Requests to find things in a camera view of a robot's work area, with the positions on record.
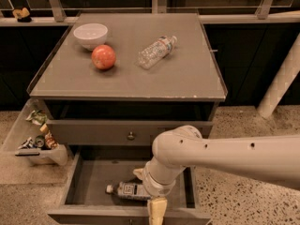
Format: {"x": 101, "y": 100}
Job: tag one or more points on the metal railing ledge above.
{"x": 89, "y": 16}

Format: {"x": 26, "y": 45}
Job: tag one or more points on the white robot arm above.
{"x": 274, "y": 160}

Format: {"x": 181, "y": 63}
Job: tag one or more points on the crushed drink can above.
{"x": 39, "y": 141}

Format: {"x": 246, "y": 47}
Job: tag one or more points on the clear empty plastic bottle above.
{"x": 156, "y": 51}

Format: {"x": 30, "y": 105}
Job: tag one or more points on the clear plastic trash bin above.
{"x": 20, "y": 140}

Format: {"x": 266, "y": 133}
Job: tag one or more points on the red apple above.
{"x": 103, "y": 57}

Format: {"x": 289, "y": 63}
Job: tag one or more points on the orange snack packet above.
{"x": 50, "y": 141}

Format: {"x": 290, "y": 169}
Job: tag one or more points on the grey drawer cabinet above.
{"x": 185, "y": 85}

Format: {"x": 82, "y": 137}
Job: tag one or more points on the crumpled green wrapper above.
{"x": 38, "y": 117}

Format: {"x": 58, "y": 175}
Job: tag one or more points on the brass top drawer knob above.
{"x": 131, "y": 136}

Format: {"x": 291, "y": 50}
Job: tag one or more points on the grey top drawer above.
{"x": 115, "y": 132}

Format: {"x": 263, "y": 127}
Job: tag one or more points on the white ceramic bowl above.
{"x": 91, "y": 35}

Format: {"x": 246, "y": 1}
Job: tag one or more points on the grey open middle drawer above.
{"x": 85, "y": 201}

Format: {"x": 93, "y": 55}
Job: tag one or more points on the white diagonal support pole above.
{"x": 284, "y": 78}

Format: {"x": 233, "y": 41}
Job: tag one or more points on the dark labelled water bottle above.
{"x": 128, "y": 191}

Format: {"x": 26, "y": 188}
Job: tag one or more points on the yellow black object on ledge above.
{"x": 22, "y": 15}

